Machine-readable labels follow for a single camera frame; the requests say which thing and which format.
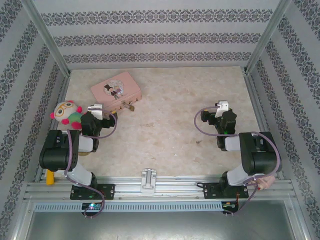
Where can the brass padlock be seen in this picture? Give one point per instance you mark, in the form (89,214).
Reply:
(131,107)

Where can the pink tin box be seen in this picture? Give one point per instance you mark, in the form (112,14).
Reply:
(115,87)

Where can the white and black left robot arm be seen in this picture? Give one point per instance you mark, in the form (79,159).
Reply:
(55,155)

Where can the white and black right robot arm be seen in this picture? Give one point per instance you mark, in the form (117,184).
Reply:
(260,160)

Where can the plush doll with glasses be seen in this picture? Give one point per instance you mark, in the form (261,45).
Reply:
(66,111)

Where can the yellow block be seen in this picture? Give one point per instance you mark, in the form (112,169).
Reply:
(50,177)

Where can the pink toy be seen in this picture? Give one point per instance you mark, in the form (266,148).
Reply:
(266,182)

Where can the left circuit board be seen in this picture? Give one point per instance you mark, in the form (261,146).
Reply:
(92,206)

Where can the circuit board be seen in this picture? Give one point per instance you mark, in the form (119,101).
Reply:
(228,205)
(92,206)

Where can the right circuit board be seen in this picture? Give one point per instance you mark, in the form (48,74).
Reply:
(228,205)

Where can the grey metal panel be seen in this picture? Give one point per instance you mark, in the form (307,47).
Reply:
(160,225)

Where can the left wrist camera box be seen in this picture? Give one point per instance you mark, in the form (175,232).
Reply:
(96,110)

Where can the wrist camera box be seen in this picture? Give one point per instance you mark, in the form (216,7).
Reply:
(222,107)
(96,110)

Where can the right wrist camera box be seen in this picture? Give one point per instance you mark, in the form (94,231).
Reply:
(222,107)

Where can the aluminium side rail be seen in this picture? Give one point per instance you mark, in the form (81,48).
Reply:
(64,87)
(253,100)

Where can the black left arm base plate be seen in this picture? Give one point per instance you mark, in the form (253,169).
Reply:
(107,191)

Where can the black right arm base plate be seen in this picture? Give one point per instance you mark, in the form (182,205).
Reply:
(211,191)

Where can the white clamp bracket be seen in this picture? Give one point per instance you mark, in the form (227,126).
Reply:
(149,181)

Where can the aluminium cross rail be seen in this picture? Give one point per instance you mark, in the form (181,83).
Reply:
(175,186)

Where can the aluminium corner post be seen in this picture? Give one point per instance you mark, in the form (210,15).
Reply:
(46,37)
(266,37)

